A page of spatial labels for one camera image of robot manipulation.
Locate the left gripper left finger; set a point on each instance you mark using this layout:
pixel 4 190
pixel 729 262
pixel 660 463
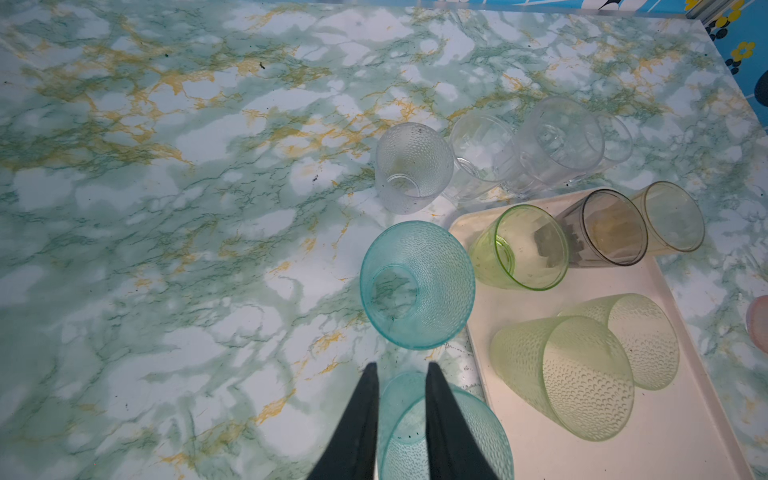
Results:
pixel 351 452

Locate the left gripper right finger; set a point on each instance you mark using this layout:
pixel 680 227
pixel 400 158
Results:
pixel 452 450

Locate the light green textured cup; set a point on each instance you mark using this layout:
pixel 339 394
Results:
pixel 644 331
pixel 572 369

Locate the green transparent cup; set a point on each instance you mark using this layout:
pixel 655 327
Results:
pixel 524 248

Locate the light green textured cup front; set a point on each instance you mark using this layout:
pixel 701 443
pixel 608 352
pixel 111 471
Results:
pixel 644 331

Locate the grey smoky cup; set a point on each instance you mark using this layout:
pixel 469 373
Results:
pixel 604 229

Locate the frosted clear textured cup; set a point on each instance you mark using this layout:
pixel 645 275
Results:
pixel 413 165

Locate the clear faceted glass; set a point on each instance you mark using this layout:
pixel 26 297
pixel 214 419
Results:
pixel 483 146

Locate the amber yellow cup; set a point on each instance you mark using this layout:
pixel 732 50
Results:
pixel 674 221

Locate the pink textured cup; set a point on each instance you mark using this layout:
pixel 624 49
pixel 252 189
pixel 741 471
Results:
pixel 757 322

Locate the large clear glass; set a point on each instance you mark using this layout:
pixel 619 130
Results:
pixel 558 141

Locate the tall teal cup front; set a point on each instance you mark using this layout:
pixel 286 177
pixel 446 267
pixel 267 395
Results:
pixel 402 444

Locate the tall teal cup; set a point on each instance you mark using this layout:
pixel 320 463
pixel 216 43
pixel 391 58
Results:
pixel 417 285
pixel 402 444

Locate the tall teal cup rear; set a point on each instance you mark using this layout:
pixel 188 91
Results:
pixel 417 285

